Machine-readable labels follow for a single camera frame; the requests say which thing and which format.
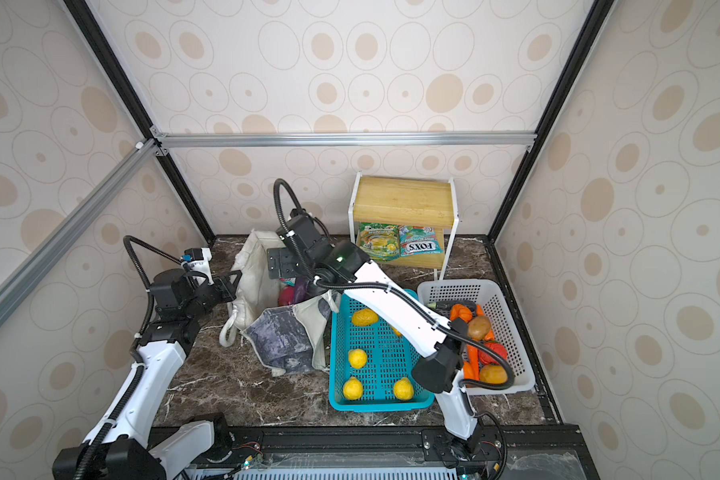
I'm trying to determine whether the pink dragon fruit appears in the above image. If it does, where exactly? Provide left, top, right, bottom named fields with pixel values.
left=278, top=285, right=295, bottom=306

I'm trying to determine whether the cream canvas grocery bag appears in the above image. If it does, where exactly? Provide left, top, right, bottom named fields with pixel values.
left=218, top=230, right=340, bottom=377

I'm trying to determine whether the dark purple eggplant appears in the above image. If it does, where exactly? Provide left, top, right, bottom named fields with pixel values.
left=293, top=276, right=310, bottom=304

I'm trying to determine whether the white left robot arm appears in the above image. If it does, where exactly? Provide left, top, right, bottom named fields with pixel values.
left=52, top=235, right=242, bottom=479

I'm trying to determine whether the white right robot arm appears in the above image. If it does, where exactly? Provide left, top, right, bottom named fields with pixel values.
left=267, top=241, right=515, bottom=462

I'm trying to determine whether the green lemon candy bag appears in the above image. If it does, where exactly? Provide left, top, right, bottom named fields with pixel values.
left=357, top=222, right=401, bottom=262

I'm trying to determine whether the teal Fox's candy bag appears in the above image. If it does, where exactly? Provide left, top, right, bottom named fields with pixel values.
left=399, top=225, right=442, bottom=257

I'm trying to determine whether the yellow mango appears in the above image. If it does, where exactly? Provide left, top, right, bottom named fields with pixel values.
left=351, top=308, right=379, bottom=327

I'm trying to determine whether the yellow lemon middle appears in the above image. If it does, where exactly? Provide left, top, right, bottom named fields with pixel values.
left=348, top=349, right=368, bottom=370

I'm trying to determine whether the yellow lemon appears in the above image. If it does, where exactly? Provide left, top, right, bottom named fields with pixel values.
left=393, top=377, right=415, bottom=401
left=342, top=377, right=364, bottom=401
left=348, top=349, right=368, bottom=370

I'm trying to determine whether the teal plastic basket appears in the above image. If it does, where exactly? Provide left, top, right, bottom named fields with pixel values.
left=329, top=295, right=434, bottom=413

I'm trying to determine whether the yellow lemon front left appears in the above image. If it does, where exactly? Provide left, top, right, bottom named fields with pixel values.
left=342, top=377, right=364, bottom=401

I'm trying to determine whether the orange back white basket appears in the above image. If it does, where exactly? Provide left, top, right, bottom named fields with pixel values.
left=449, top=304, right=474, bottom=323

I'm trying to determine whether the yellow lemon front right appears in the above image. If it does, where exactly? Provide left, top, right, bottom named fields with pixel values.
left=393, top=377, right=415, bottom=401

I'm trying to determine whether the white plastic basket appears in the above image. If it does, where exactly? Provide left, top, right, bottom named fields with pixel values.
left=417, top=279, right=536, bottom=396

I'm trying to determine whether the orange carrot back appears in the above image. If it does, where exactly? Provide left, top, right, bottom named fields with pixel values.
left=470, top=305, right=495, bottom=341

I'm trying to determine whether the orange carrot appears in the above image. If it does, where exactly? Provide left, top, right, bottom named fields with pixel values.
left=470, top=305, right=495, bottom=341
left=463, top=344, right=480, bottom=380

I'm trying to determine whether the brown potato back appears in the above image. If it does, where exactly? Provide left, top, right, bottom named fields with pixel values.
left=467, top=316, right=492, bottom=341

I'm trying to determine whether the brown potato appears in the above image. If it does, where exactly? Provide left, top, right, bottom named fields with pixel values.
left=479, top=364, right=508, bottom=385
left=467, top=316, right=492, bottom=341

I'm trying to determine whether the orange carrot front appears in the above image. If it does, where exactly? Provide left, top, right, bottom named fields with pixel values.
left=463, top=344, right=480, bottom=380

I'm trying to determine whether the red knobbly fruit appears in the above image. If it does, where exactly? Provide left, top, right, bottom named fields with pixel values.
left=478, top=340, right=508, bottom=365

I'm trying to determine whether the brown potato front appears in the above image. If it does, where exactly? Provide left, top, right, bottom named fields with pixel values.
left=479, top=364, right=508, bottom=385

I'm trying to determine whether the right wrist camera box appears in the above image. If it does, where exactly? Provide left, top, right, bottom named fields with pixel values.
left=284, top=214, right=332, bottom=258

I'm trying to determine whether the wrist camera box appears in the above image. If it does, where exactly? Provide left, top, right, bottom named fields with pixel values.
left=180, top=247, right=213, bottom=284
left=284, top=214, right=332, bottom=258

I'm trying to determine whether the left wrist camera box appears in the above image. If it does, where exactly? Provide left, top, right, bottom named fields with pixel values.
left=180, top=247, right=213, bottom=284

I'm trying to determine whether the white wire wooden shelf rack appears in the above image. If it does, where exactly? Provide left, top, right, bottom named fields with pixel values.
left=348, top=173, right=460, bottom=280

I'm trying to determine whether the silver aluminium frame bar back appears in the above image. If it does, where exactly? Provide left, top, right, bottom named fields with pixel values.
left=157, top=131, right=537, bottom=148

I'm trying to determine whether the silver aluminium frame bar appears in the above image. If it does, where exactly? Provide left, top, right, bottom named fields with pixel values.
left=0, top=139, right=157, bottom=328
left=157, top=131, right=537, bottom=148

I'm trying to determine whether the silver aluminium frame bar left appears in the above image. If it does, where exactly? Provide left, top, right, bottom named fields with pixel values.
left=0, top=139, right=157, bottom=328

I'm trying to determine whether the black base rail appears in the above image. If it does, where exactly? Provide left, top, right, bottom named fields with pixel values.
left=178, top=422, right=599, bottom=479

